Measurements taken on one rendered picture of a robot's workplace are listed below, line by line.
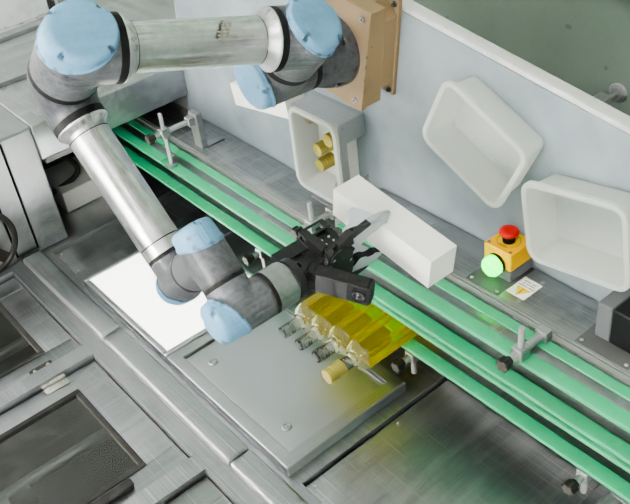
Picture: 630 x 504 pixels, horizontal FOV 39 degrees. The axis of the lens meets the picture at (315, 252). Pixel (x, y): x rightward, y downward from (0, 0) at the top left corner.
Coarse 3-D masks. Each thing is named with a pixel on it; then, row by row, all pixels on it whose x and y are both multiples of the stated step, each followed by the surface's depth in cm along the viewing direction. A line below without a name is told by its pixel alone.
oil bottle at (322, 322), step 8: (336, 304) 196; (344, 304) 195; (352, 304) 195; (360, 304) 195; (320, 312) 194; (328, 312) 194; (336, 312) 194; (344, 312) 193; (352, 312) 194; (312, 320) 193; (320, 320) 192; (328, 320) 192; (336, 320) 192; (320, 328) 191; (328, 328) 191; (320, 336) 192
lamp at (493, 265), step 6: (486, 258) 174; (492, 258) 173; (498, 258) 173; (486, 264) 174; (492, 264) 173; (498, 264) 173; (504, 264) 174; (486, 270) 175; (492, 270) 173; (498, 270) 173; (504, 270) 175; (492, 276) 175
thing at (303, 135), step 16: (288, 112) 208; (304, 112) 203; (304, 128) 212; (320, 128) 214; (336, 128) 199; (304, 144) 215; (336, 144) 199; (304, 160) 217; (336, 160) 201; (304, 176) 219; (320, 176) 219; (336, 176) 218; (320, 192) 214
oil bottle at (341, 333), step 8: (360, 312) 192; (368, 312) 192; (376, 312) 192; (384, 312) 192; (344, 320) 191; (352, 320) 190; (360, 320) 190; (368, 320) 190; (376, 320) 191; (336, 328) 189; (344, 328) 189; (352, 328) 188; (360, 328) 188; (328, 336) 189; (336, 336) 188; (344, 336) 187; (352, 336) 187; (336, 344) 188; (344, 344) 187; (336, 352) 190; (344, 352) 188
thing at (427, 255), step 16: (336, 192) 155; (352, 192) 155; (368, 192) 155; (336, 208) 158; (368, 208) 152; (384, 208) 152; (400, 208) 152; (384, 224) 149; (400, 224) 149; (416, 224) 149; (368, 240) 154; (384, 240) 150; (400, 240) 146; (416, 240) 146; (432, 240) 146; (448, 240) 146; (400, 256) 149; (416, 256) 145; (432, 256) 143; (448, 256) 145; (416, 272) 147; (432, 272) 144; (448, 272) 148
